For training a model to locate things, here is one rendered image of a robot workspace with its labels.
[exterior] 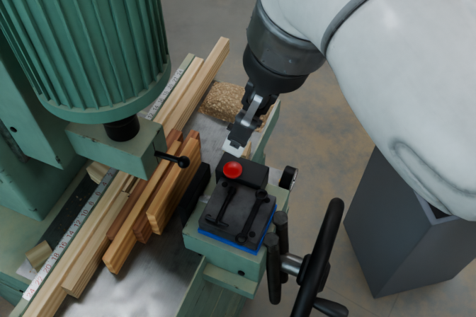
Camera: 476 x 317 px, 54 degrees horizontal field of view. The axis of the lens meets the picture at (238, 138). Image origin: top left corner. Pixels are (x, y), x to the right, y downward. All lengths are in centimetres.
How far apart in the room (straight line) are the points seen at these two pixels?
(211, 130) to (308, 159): 109
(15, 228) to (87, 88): 53
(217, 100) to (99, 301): 43
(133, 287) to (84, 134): 26
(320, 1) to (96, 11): 22
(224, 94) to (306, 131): 115
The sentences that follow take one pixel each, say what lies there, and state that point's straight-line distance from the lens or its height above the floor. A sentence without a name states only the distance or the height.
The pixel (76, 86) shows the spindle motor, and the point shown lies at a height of 126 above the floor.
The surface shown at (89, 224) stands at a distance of 81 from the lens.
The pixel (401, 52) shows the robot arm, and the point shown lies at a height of 144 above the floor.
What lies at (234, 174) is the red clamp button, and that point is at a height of 102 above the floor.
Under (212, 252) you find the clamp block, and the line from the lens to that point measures 78.
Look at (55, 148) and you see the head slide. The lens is 77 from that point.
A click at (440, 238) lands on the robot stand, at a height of 49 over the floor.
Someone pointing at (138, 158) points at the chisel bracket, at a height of 107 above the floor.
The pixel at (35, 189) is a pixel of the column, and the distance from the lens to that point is 94.
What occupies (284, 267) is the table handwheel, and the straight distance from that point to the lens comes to 88.
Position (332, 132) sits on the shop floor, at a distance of 208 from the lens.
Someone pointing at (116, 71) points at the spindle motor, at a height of 128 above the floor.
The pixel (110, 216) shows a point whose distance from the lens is 82.
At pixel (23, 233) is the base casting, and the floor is 80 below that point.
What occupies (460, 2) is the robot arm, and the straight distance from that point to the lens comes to 35.
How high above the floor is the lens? 165
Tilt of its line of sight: 55 degrees down
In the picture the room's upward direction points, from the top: straight up
